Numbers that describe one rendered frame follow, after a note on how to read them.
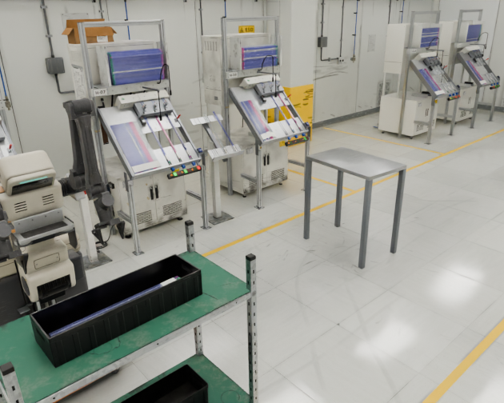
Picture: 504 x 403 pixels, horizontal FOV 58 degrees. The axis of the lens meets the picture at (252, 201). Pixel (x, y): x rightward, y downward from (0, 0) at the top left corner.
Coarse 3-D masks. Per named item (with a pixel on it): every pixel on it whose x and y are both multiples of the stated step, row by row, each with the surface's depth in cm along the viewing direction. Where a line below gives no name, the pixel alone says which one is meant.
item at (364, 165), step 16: (320, 160) 378; (336, 160) 377; (352, 160) 377; (368, 160) 376; (384, 160) 375; (368, 176) 340; (400, 176) 366; (336, 192) 430; (368, 192) 343; (400, 192) 370; (304, 208) 410; (336, 208) 436; (368, 208) 350; (400, 208) 377; (304, 224) 415; (336, 224) 441; (368, 224) 356
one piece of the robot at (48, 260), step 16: (0, 192) 205; (32, 192) 209; (48, 192) 214; (64, 192) 221; (16, 208) 207; (32, 208) 212; (48, 208) 217; (48, 240) 224; (32, 256) 219; (48, 256) 224; (64, 256) 230; (32, 272) 221; (48, 272) 223; (64, 272) 228; (32, 288) 219
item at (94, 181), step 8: (72, 104) 191; (72, 112) 191; (88, 112) 198; (80, 120) 193; (88, 120) 195; (80, 128) 195; (88, 128) 196; (80, 136) 198; (88, 136) 197; (80, 144) 200; (88, 144) 198; (88, 152) 199; (88, 160) 200; (96, 160) 203; (88, 168) 201; (96, 168) 203; (88, 176) 203; (96, 176) 204; (88, 184) 204; (96, 184) 207; (96, 192) 206
